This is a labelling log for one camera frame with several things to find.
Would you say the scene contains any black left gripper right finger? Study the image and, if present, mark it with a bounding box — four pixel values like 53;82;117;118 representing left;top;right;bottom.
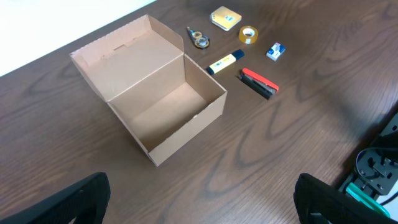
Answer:
294;173;397;224

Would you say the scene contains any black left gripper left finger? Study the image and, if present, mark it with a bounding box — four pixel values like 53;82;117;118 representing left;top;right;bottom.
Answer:
1;172;111;224

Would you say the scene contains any brown cardboard box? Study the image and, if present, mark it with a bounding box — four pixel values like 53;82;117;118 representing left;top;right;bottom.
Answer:
70;15;227;165

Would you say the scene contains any clear yellow tape roll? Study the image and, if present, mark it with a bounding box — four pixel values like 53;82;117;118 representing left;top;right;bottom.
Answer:
238;26;259;44

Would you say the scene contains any yellow sticky note pad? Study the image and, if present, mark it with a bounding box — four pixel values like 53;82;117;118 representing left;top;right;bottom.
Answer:
210;6;242;31

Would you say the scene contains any blue white staples box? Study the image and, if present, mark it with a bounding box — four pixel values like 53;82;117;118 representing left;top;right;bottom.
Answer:
266;42;285;61

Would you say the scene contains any yellow highlighter blue cap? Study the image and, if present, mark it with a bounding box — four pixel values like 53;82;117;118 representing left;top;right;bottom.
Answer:
205;49;244;75

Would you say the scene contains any correction tape dispenser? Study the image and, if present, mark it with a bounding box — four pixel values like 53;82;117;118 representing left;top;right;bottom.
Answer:
187;27;210;50

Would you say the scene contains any black mounting rail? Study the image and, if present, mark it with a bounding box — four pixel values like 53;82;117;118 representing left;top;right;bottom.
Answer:
338;111;398;215

